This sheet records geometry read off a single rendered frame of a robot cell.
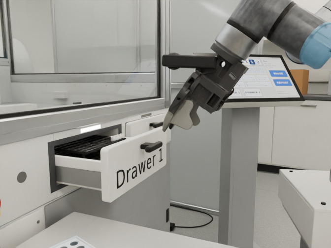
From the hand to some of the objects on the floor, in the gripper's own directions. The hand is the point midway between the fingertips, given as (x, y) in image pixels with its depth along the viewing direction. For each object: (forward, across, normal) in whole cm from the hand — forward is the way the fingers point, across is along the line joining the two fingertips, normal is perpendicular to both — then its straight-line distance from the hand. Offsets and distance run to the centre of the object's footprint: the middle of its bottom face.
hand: (167, 123), depth 65 cm
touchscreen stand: (+76, +91, -60) cm, 133 cm away
